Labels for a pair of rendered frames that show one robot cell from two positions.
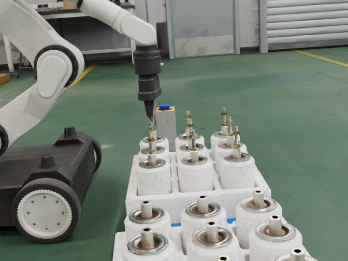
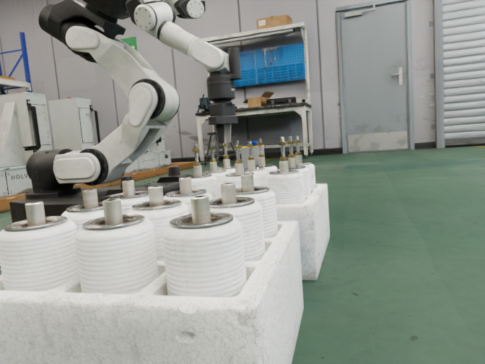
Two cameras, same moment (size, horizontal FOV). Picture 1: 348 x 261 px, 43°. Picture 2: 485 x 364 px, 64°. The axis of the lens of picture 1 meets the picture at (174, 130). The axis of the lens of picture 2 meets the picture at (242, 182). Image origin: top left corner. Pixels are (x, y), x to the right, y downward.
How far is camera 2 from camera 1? 52 cm
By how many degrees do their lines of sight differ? 20
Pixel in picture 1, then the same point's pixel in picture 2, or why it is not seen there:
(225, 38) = (398, 134)
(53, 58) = (141, 89)
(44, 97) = (133, 126)
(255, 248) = not seen: hidden behind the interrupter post
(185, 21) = (359, 118)
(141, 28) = (208, 52)
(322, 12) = not seen: outside the picture
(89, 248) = not seen: hidden behind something
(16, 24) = (117, 62)
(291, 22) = (471, 117)
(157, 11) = (332, 110)
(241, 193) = (278, 208)
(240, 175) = (281, 189)
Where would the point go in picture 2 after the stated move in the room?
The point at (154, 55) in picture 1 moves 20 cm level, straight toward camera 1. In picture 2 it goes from (223, 79) to (198, 70)
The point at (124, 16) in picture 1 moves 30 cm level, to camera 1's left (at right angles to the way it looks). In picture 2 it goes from (194, 41) to (112, 55)
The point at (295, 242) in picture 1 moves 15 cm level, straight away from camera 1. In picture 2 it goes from (240, 210) to (290, 193)
